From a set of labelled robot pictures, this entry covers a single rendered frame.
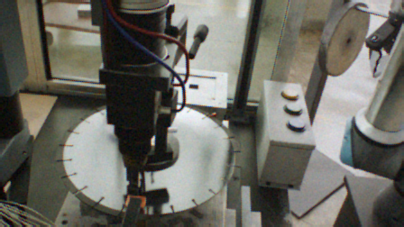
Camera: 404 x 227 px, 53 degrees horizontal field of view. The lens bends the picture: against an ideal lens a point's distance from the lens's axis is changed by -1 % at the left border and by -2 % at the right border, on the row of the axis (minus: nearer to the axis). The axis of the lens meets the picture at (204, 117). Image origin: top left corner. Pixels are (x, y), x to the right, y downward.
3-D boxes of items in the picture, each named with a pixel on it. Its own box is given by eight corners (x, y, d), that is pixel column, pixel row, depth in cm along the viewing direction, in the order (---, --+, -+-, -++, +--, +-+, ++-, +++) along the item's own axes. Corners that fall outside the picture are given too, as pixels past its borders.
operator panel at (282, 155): (254, 121, 126) (263, 79, 117) (289, 125, 126) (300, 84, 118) (258, 186, 103) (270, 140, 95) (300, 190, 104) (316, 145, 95)
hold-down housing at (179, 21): (153, 109, 69) (157, -7, 58) (180, 115, 69) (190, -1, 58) (142, 128, 65) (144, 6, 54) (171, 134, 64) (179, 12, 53)
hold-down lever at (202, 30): (169, 34, 66) (170, 18, 64) (207, 39, 66) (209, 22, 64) (162, 57, 59) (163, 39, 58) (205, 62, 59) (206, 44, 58)
